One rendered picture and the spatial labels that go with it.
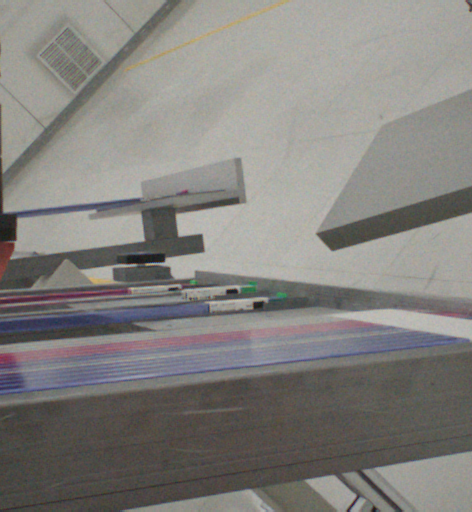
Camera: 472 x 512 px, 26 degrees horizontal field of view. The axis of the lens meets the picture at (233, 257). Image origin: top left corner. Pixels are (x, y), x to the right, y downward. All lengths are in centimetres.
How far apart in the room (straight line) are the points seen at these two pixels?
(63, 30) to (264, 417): 853
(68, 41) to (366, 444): 852
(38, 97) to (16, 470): 842
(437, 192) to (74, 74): 781
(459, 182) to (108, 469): 83
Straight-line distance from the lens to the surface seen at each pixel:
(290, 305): 96
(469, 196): 125
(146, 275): 123
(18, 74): 887
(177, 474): 53
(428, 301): 82
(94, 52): 906
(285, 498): 164
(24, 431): 50
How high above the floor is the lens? 113
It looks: 19 degrees down
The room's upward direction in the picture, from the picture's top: 45 degrees counter-clockwise
